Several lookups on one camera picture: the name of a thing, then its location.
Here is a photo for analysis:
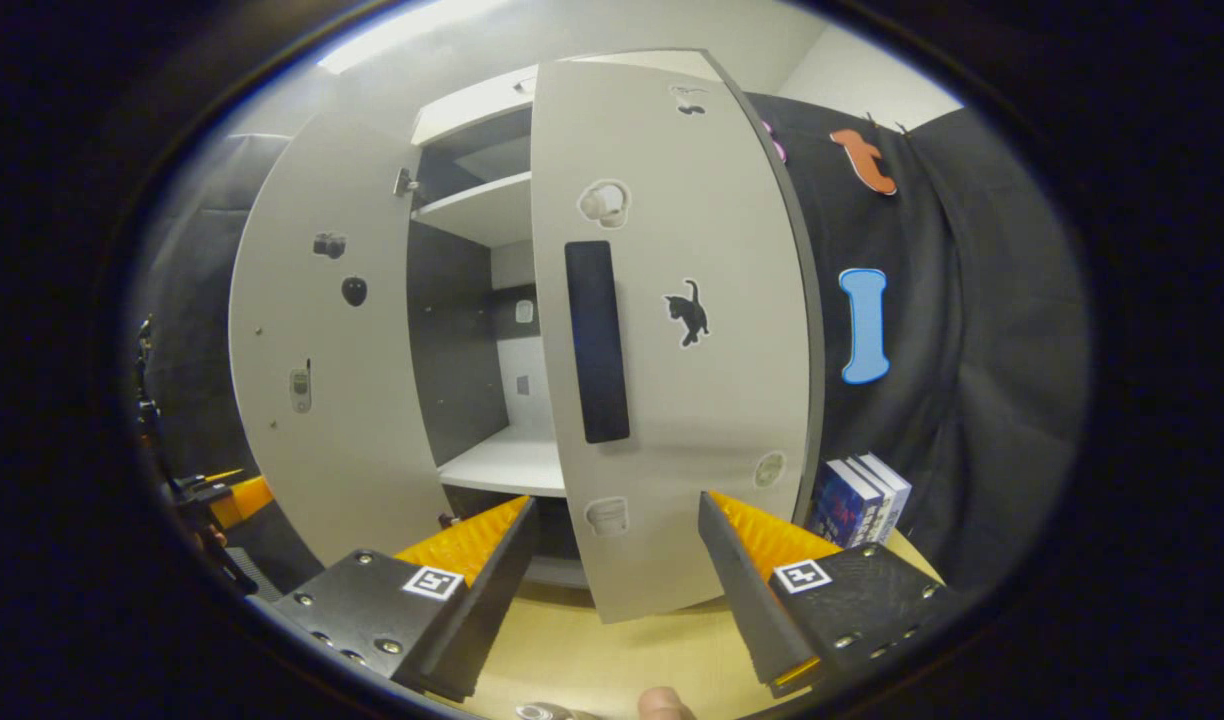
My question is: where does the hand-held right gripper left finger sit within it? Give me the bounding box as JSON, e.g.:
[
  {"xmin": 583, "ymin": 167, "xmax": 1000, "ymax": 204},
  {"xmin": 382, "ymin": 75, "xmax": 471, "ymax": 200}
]
[{"xmin": 272, "ymin": 497, "xmax": 541, "ymax": 703}]

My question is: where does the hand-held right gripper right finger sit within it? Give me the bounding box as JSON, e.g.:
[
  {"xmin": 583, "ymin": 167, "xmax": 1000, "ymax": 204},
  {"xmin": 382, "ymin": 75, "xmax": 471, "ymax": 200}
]
[{"xmin": 697, "ymin": 490, "xmax": 963, "ymax": 699}]

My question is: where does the white and grey cabinet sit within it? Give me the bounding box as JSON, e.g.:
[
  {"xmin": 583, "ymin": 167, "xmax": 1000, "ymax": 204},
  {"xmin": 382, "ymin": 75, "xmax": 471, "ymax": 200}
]
[{"xmin": 407, "ymin": 48, "xmax": 828, "ymax": 591}]

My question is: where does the dark blue book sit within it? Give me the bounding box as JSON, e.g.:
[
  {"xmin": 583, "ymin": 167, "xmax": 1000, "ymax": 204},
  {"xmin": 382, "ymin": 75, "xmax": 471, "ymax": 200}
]
[{"xmin": 807, "ymin": 460, "xmax": 878, "ymax": 549}]

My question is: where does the white spine book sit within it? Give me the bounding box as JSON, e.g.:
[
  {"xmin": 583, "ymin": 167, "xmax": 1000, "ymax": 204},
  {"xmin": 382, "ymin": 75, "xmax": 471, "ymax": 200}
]
[{"xmin": 837, "ymin": 457, "xmax": 899, "ymax": 546}]

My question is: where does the black backdrop cloth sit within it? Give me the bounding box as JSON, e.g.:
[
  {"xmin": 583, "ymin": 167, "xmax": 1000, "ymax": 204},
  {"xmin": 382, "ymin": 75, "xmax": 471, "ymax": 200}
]
[
  {"xmin": 747, "ymin": 92, "xmax": 1090, "ymax": 591},
  {"xmin": 137, "ymin": 135, "xmax": 318, "ymax": 591}
]

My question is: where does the black right door handle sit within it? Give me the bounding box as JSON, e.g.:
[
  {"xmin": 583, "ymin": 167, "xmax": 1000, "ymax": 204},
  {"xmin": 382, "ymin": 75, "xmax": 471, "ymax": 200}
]
[{"xmin": 564, "ymin": 240, "xmax": 632, "ymax": 444}]

